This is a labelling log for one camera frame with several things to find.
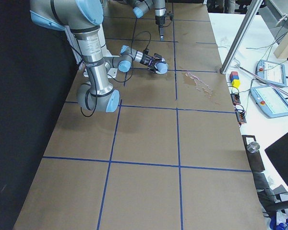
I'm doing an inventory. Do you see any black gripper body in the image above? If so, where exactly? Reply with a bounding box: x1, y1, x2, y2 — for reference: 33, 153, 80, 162
155, 15, 166, 26
142, 54, 161, 68

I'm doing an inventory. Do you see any blue-grey plastic cup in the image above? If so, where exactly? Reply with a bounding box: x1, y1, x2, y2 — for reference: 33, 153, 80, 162
155, 62, 168, 74

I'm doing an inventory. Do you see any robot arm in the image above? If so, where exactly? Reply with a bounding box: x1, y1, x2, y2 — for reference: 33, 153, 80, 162
123, 0, 167, 41
30, 0, 168, 113

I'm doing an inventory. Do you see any red cube block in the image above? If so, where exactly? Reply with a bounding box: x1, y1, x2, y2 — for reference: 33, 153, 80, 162
229, 71, 239, 77

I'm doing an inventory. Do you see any blue cube block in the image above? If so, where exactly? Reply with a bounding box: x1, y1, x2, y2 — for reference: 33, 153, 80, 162
230, 75, 240, 81

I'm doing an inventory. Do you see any yellow cube block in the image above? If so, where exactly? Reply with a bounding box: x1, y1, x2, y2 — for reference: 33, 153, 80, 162
231, 79, 240, 88

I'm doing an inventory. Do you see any far teach pendant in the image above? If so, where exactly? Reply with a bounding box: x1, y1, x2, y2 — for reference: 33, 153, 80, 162
255, 59, 287, 87

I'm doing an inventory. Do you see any teach pendant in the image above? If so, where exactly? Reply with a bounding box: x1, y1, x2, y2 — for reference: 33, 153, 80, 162
255, 59, 287, 87
250, 86, 288, 118

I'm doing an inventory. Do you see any near teach pendant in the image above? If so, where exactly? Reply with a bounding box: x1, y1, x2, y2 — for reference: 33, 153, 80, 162
250, 86, 288, 118

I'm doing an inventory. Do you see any silver metal cylinder weight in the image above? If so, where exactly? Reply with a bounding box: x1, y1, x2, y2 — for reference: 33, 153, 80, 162
246, 141, 260, 153

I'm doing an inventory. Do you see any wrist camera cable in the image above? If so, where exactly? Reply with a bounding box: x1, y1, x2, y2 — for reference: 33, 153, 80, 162
80, 31, 152, 118

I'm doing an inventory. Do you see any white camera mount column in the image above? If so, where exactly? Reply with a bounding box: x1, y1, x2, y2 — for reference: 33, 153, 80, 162
79, 48, 119, 79

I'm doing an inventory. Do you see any aluminium frame post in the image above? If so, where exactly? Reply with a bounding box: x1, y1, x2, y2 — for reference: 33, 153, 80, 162
220, 0, 263, 75

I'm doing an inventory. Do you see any black metal base plate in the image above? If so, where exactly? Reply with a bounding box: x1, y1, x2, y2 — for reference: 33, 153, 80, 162
242, 135, 265, 173

